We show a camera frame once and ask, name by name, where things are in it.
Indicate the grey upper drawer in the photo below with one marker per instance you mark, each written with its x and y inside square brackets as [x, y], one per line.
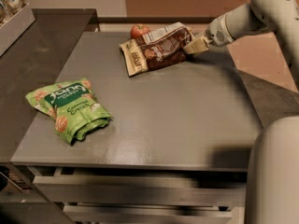
[144, 187]

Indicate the brown chip bag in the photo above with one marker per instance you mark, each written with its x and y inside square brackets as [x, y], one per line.
[157, 49]

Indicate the grey tray with snack packs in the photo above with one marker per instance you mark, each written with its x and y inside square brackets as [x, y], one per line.
[15, 18]

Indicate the grey lower drawer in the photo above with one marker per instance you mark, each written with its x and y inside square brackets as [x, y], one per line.
[146, 214]

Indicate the grey drawer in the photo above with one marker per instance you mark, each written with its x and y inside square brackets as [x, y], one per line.
[146, 214]
[144, 187]

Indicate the red apple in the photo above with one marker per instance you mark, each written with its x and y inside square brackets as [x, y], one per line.
[138, 30]

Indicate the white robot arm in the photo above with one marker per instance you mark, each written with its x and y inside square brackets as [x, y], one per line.
[272, 195]

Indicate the dark side counter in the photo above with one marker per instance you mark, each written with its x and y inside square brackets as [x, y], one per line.
[34, 60]

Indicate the green chip bag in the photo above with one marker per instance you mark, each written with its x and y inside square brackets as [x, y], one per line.
[73, 107]

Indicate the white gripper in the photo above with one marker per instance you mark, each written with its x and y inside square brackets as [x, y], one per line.
[217, 33]

